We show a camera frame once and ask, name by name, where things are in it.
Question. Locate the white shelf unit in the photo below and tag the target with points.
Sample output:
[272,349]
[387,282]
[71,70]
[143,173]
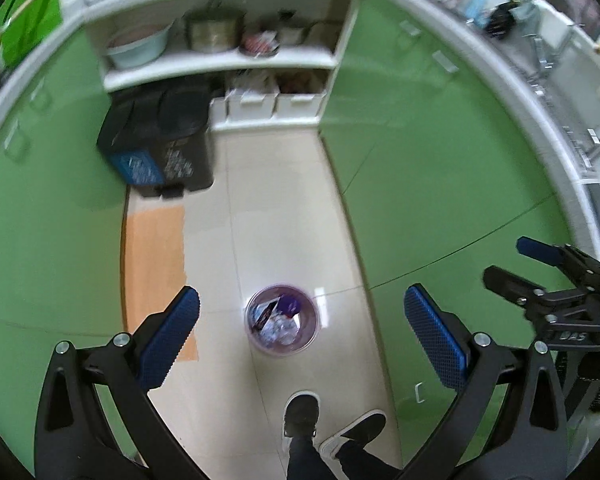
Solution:
[220,62]

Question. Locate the white storage box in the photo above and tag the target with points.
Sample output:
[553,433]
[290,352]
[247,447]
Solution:
[250,105]
[300,104]

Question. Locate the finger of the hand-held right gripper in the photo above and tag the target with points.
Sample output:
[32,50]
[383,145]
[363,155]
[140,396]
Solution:
[510,285]
[532,248]

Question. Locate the clear bottle blue label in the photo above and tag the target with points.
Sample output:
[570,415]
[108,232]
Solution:
[477,2]

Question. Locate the red and white packets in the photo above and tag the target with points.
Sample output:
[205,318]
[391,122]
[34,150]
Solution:
[260,42]

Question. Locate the person's right shoe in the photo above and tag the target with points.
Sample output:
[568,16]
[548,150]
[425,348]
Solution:
[360,430]

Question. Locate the person's leg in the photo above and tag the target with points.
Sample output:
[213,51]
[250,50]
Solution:
[305,462]
[367,462]

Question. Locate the dark scrubbing cloth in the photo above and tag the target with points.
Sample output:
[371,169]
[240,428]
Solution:
[500,15]

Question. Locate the person's right leg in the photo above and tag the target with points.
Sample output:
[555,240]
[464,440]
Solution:
[367,462]

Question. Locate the wooden stick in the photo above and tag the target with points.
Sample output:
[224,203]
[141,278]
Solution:
[15,22]

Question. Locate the light green basin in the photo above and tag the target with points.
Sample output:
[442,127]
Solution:
[140,52]

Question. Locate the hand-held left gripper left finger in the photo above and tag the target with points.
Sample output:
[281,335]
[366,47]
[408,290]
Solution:
[172,335]

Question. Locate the black pedal bin grey label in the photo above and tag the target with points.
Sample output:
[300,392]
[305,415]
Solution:
[185,160]

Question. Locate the chrome sink faucet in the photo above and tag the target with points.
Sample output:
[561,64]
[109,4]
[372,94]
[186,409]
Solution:
[542,52]

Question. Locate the person's left shoe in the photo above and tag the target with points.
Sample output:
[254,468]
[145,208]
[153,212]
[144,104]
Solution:
[302,412]

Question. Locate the translucent purple waste bin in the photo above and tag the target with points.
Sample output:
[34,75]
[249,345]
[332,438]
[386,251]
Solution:
[312,327]

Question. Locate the white paper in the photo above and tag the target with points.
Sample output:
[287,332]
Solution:
[280,331]

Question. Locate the person's left leg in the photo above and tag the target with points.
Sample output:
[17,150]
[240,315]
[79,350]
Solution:
[305,462]

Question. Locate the green cabinet front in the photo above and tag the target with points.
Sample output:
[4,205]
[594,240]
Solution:
[430,160]
[45,210]

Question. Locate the orange floor mat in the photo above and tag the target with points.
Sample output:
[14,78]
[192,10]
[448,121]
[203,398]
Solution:
[155,260]

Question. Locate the person's shoe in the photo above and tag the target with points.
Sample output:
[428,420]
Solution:
[302,412]
[360,430]

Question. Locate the steel cooking pot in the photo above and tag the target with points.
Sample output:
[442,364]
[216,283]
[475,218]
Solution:
[215,32]

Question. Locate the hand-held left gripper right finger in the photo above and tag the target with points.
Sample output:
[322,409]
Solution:
[437,340]

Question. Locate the black case colourful pattern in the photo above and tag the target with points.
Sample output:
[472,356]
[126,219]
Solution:
[265,314]

